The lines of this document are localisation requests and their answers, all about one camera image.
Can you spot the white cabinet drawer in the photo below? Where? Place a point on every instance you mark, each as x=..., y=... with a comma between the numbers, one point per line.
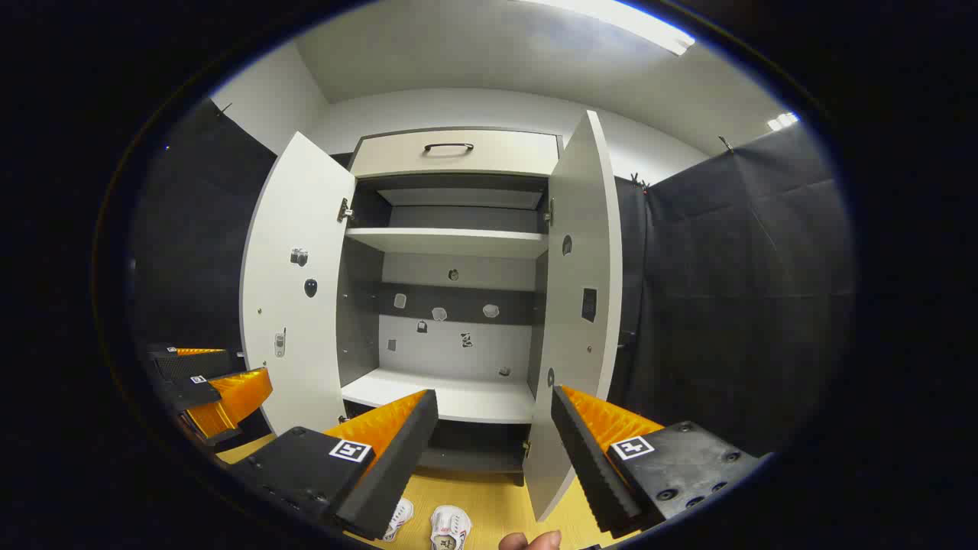
x=497, y=156

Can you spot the white cabinet door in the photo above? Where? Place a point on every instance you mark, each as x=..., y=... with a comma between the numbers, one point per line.
x=294, y=351
x=577, y=367

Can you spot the small ceiling light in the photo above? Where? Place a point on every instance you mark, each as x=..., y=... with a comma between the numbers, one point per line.
x=783, y=121

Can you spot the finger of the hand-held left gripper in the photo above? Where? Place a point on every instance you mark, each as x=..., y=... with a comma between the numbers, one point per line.
x=195, y=365
x=229, y=401

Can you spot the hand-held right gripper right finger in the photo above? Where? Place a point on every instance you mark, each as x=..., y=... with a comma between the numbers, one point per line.
x=584, y=466

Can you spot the white and grey shoe cabinet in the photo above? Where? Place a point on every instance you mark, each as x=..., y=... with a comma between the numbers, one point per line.
x=451, y=243

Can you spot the white canvas shoe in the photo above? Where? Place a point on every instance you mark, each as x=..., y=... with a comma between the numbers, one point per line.
x=449, y=527
x=401, y=516

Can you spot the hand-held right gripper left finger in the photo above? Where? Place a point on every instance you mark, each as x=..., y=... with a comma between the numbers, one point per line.
x=397, y=466

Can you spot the small cloth clip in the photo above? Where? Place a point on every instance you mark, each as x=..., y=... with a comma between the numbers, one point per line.
x=727, y=143
x=225, y=110
x=639, y=182

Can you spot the long ceiling light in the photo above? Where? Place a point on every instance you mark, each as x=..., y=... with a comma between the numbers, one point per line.
x=634, y=23

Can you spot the black backdrop cloth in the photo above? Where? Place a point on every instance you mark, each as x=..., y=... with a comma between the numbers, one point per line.
x=191, y=244
x=733, y=305

